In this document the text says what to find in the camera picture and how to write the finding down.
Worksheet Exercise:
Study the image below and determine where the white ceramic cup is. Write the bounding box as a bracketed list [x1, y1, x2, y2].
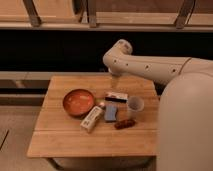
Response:
[127, 96, 144, 119]

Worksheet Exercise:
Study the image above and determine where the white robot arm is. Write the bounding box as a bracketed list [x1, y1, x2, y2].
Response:
[103, 39, 213, 85]

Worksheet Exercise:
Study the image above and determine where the orange ceramic bowl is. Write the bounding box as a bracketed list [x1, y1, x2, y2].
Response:
[62, 89, 95, 117]

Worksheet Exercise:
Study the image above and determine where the black and white box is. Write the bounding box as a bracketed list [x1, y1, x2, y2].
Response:
[105, 92, 128, 103]

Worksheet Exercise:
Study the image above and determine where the blue sponge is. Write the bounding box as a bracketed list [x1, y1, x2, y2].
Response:
[104, 105, 117, 122]

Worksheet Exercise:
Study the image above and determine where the white bottle with label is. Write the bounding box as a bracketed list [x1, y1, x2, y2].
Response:
[80, 102, 105, 133]

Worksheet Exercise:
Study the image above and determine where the dark red snack bar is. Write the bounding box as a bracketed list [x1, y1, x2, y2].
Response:
[114, 119, 136, 130]

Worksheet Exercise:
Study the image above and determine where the wooden table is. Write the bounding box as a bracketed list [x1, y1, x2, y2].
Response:
[27, 75, 159, 159]

